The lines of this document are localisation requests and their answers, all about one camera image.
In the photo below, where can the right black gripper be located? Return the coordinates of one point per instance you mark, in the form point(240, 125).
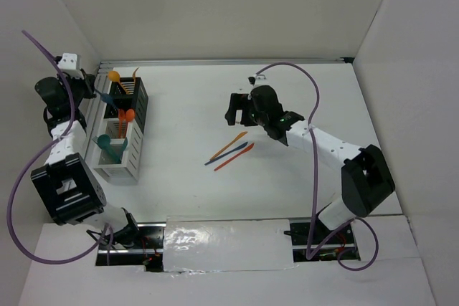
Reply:
point(239, 101)

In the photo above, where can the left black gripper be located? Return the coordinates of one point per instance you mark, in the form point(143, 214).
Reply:
point(87, 82)

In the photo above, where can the blue plastic spoon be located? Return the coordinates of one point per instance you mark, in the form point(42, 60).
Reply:
point(111, 103)

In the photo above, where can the blue plastic fork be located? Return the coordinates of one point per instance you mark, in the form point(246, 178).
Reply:
point(102, 95)

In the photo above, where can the yellow plastic knife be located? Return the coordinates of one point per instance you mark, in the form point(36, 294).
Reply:
point(224, 148)

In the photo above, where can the yellow plastic spoon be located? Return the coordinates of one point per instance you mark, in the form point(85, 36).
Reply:
point(114, 76)

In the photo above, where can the orange plastic fork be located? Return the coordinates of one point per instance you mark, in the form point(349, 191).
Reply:
point(121, 119)

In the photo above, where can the orange plastic knife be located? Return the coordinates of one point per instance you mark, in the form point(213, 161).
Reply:
point(247, 149)

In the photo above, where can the orange plastic spoon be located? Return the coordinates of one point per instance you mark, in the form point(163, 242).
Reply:
point(129, 117)

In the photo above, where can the teal plastic spoon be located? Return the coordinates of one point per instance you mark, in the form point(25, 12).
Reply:
point(103, 142)

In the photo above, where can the teal plastic knife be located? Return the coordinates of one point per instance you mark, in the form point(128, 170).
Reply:
point(123, 147)

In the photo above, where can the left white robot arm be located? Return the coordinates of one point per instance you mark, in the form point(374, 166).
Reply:
point(70, 192)

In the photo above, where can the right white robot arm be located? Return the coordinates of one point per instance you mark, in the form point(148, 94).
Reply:
point(366, 180)

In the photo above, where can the blue plastic knife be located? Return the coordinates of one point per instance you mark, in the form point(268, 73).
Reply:
point(240, 147)

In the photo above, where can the black slotted utensil container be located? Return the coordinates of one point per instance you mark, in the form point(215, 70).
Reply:
point(136, 99)

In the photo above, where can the white slotted utensil container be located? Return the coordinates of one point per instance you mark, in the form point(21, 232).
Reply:
point(128, 148)

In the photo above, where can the silver reflective tape sheet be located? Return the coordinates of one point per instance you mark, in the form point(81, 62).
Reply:
point(227, 246)

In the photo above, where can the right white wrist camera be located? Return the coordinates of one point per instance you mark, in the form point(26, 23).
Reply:
point(258, 80)

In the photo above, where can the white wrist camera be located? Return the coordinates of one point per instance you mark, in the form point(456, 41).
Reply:
point(69, 61)
point(258, 80)

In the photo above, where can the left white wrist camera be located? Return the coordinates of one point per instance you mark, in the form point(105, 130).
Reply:
point(69, 61)

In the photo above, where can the aluminium rail at back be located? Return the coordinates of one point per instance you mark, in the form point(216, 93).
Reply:
point(111, 64)

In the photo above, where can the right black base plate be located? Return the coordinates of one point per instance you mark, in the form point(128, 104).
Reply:
point(341, 242)

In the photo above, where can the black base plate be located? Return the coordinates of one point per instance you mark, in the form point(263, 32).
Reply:
point(146, 253)
point(341, 242)

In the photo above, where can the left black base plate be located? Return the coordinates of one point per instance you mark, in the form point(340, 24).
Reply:
point(146, 253)

